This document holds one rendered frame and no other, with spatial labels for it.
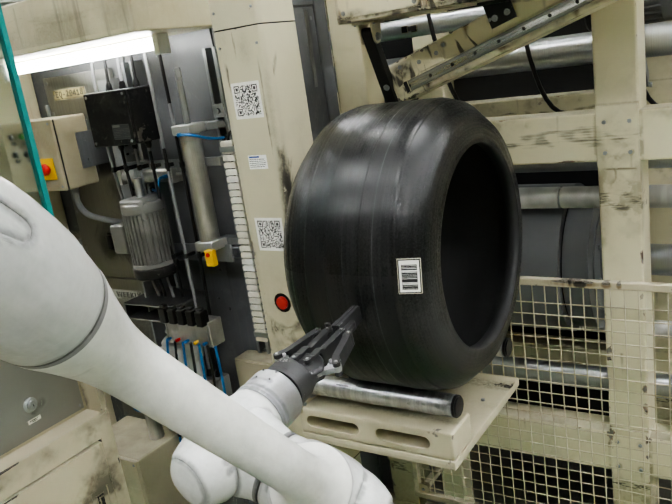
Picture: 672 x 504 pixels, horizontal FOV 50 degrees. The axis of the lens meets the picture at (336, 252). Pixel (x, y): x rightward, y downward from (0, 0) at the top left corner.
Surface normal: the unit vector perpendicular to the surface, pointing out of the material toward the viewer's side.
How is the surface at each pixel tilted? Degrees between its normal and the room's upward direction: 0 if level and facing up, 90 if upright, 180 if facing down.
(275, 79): 90
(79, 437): 90
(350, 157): 42
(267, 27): 90
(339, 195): 57
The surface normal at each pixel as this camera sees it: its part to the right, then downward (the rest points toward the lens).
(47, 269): 0.94, 0.07
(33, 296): 0.84, 0.35
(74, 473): 0.83, 0.03
